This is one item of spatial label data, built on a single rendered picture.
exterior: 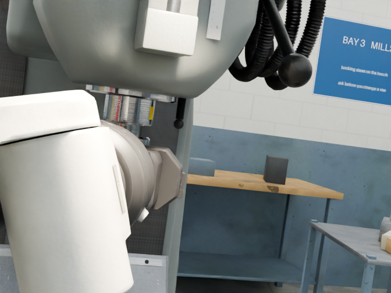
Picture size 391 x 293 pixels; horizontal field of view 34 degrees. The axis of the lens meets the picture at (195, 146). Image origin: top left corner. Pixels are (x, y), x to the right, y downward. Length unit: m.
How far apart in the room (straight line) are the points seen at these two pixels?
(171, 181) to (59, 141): 0.21
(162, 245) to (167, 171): 0.48
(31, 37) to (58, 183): 0.37
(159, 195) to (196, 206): 4.52
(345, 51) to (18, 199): 5.19
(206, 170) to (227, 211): 0.85
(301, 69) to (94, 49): 0.17
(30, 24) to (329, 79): 4.81
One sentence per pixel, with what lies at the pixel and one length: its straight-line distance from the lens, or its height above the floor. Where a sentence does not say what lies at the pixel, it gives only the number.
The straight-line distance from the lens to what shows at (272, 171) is 4.54.
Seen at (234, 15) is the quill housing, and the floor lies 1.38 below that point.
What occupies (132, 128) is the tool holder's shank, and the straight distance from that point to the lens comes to 0.60.
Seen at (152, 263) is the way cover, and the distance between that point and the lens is 1.02.
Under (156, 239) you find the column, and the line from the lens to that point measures 1.02.
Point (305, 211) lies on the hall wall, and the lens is 5.42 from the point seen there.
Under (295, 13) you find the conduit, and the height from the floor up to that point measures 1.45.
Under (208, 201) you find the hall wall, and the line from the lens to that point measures 5.09.
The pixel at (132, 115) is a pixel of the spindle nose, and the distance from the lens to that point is 0.59.
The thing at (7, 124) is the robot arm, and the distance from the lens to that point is 0.33.
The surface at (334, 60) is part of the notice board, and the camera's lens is 5.45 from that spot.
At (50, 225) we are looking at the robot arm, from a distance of 0.36.
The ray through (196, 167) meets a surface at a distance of 4.36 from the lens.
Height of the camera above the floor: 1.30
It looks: 3 degrees down
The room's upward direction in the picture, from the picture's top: 8 degrees clockwise
